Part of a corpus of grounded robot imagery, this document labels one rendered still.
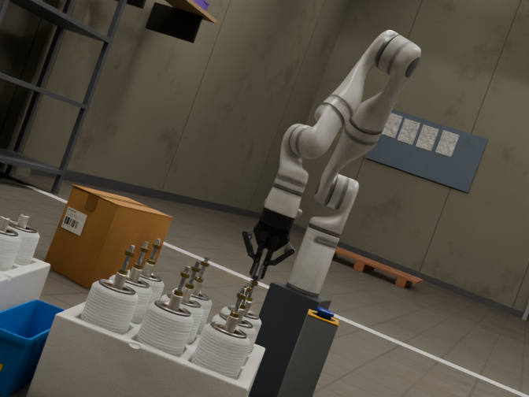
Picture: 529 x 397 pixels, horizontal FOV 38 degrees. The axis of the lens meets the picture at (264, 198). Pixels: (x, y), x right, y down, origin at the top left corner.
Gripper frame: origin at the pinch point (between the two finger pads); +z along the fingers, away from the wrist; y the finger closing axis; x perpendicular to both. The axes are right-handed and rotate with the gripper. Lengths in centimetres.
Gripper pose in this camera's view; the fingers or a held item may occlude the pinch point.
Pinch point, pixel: (257, 271)
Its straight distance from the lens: 172.8
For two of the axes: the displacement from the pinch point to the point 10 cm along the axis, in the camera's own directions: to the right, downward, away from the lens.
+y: 9.3, 3.4, -0.9
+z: -3.4, 9.4, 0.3
